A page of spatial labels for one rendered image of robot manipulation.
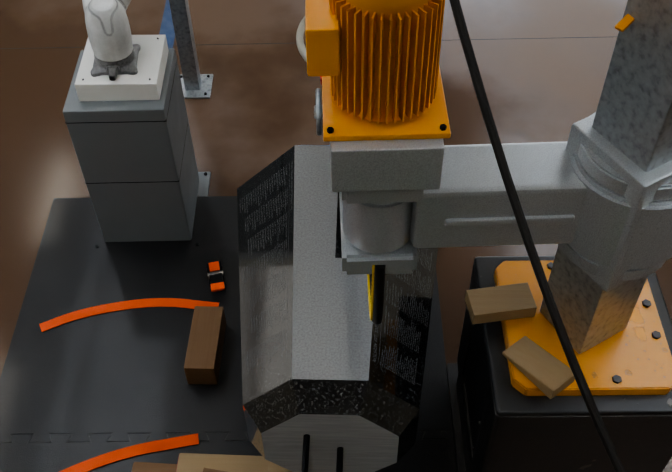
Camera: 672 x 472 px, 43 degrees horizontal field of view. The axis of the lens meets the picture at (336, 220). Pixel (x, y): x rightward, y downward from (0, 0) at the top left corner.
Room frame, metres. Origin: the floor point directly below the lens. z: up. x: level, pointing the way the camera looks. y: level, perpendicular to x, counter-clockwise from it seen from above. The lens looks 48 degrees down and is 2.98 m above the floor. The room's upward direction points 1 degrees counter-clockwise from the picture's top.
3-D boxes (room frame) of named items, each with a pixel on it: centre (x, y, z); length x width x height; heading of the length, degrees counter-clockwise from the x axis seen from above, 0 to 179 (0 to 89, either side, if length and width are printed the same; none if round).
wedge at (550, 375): (1.36, -0.59, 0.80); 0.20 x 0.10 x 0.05; 37
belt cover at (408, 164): (1.83, -0.11, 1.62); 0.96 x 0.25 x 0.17; 1
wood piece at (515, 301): (1.59, -0.51, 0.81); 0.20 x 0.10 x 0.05; 97
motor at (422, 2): (1.52, -0.10, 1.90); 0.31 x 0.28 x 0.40; 91
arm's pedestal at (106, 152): (2.75, 0.86, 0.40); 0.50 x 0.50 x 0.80; 0
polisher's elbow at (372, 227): (1.52, -0.11, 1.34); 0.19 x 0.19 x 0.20
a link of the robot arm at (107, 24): (2.76, 0.86, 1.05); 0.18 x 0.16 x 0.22; 16
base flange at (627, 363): (1.53, -0.76, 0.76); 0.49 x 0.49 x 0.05; 89
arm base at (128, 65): (2.73, 0.86, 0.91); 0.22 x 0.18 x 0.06; 4
